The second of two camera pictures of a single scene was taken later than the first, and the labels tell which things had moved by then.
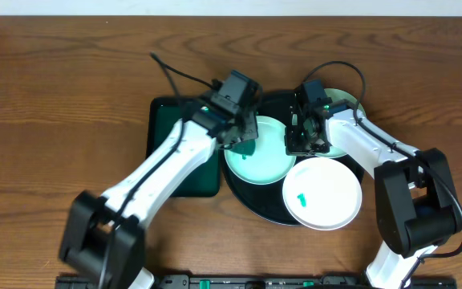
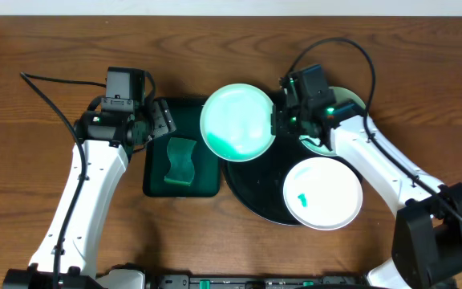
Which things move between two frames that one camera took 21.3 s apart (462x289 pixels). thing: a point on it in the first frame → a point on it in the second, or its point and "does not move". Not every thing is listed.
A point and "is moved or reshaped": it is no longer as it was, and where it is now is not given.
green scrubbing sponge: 245,148 is moved or reshaped
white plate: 322,193 does not move
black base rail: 180,281 does not move
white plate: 352,103 does not move
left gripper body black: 243,131 → 160,120
